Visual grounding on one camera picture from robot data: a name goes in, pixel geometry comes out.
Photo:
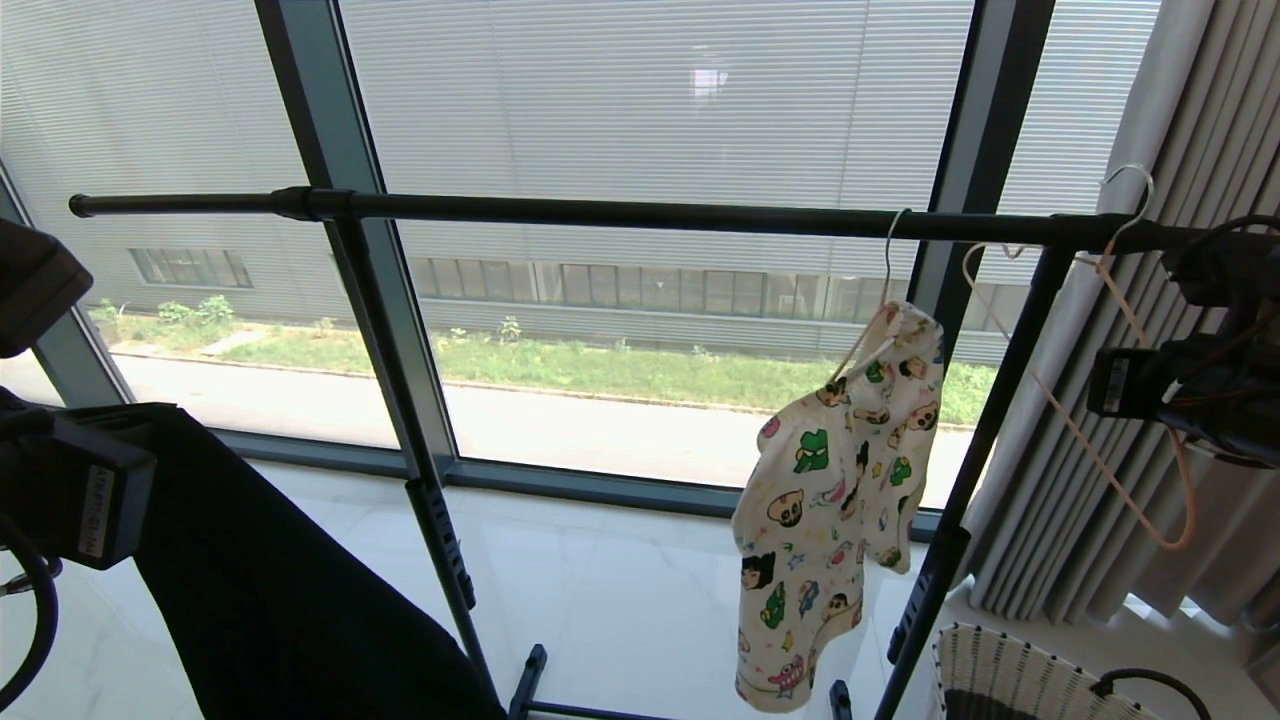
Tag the white laundry basket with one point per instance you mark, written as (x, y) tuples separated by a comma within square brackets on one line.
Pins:
[(1000, 670)]

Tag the pink clothes hanger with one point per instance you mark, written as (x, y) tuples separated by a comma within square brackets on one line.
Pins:
[(1120, 295), (888, 270)]

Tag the cream printed garment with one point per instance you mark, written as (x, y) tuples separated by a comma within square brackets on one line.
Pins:
[(830, 520)]

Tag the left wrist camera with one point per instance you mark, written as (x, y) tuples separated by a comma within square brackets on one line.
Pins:
[(90, 490)]

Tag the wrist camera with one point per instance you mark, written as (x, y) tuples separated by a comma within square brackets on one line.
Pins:
[(90, 490), (1125, 383)]

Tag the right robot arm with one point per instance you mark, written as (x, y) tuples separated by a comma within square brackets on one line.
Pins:
[(1230, 390)]

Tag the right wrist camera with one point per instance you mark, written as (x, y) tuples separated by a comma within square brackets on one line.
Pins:
[(1125, 383)]

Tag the window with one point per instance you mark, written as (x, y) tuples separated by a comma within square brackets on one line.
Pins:
[(650, 100)]

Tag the beige curtain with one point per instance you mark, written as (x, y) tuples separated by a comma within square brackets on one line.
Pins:
[(1220, 100)]

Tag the black clothes rack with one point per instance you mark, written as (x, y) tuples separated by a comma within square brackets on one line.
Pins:
[(600, 213)]

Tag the black garment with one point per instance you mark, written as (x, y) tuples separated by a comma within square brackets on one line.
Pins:
[(280, 600)]

